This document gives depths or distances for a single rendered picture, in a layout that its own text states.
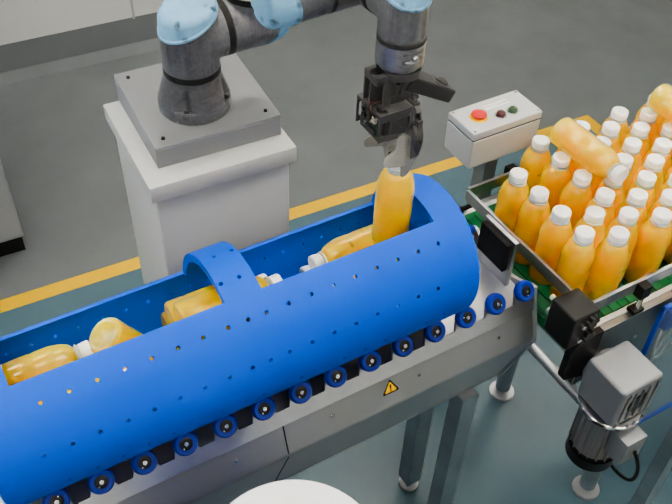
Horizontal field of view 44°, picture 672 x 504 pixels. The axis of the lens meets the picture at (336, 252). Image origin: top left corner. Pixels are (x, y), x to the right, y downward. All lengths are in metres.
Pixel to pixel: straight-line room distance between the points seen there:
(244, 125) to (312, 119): 2.09
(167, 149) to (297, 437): 0.62
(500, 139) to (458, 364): 0.55
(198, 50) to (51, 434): 0.77
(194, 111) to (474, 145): 0.64
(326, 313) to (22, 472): 0.52
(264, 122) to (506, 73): 2.63
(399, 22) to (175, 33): 0.55
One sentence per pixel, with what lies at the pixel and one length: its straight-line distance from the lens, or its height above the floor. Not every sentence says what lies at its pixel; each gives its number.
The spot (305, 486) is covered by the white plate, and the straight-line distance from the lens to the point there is 1.36.
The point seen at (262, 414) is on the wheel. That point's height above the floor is 0.96.
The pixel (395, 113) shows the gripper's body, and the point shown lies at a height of 1.47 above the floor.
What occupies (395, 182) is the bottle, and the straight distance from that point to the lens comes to 1.44.
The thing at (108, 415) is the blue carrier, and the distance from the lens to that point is 1.32.
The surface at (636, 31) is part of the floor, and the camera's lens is 4.84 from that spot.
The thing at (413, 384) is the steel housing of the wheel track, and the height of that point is 0.86.
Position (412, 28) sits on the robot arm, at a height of 1.61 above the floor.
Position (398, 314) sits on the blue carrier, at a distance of 1.47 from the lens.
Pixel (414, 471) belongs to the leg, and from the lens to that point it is 2.48.
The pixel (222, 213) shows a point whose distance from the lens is 1.81.
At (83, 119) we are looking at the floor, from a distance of 3.94.
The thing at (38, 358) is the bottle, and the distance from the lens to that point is 1.45.
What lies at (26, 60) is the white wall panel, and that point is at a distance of 4.30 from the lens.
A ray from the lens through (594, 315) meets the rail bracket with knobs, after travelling 1.72.
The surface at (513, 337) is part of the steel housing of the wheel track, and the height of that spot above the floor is 0.86.
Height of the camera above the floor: 2.22
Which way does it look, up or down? 44 degrees down
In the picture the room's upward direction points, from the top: 2 degrees clockwise
